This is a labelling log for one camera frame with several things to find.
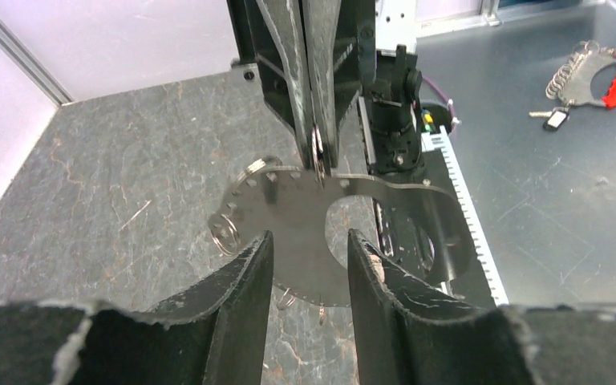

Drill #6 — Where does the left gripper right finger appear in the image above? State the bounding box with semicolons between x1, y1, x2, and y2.
347;229;616;384

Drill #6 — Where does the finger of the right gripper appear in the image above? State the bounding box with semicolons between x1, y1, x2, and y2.
227;0;314;169
300;1;376;173

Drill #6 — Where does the key with grey tag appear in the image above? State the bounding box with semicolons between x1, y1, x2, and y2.
529;107;569;132

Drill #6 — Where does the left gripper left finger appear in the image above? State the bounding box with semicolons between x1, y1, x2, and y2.
0;231;274;384

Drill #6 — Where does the white slotted cable duct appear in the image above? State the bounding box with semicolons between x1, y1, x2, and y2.
422;132;509;306

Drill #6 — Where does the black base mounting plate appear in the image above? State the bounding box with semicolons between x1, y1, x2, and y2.
368;150;505;309

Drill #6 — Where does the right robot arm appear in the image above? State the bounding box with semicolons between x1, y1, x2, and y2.
227;1;423;173

